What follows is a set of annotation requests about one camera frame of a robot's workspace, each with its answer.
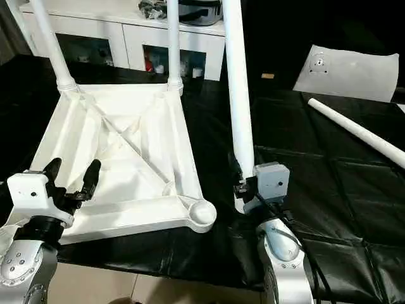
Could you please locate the white plastic table top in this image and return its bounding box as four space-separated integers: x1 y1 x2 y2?
0 82 218 247

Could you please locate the white plastic table leg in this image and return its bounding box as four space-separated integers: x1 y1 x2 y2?
28 0 80 95
308 97 405 169
165 0 185 96
221 0 257 215

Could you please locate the black work mat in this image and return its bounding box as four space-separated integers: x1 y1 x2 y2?
0 54 405 302

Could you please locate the black cabinet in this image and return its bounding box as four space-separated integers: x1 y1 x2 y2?
223 0 405 92

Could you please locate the white cabinet with glass doors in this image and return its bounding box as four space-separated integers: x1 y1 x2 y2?
18 0 227 82

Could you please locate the white plastic bag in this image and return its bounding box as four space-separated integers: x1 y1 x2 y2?
292 44 400 104

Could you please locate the black rice cooker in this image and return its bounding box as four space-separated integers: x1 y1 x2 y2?
178 0 226 27

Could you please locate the dark tangled clutter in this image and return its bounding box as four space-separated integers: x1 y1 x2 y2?
137 0 169 20

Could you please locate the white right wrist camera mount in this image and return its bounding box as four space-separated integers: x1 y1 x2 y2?
243 161 291 213

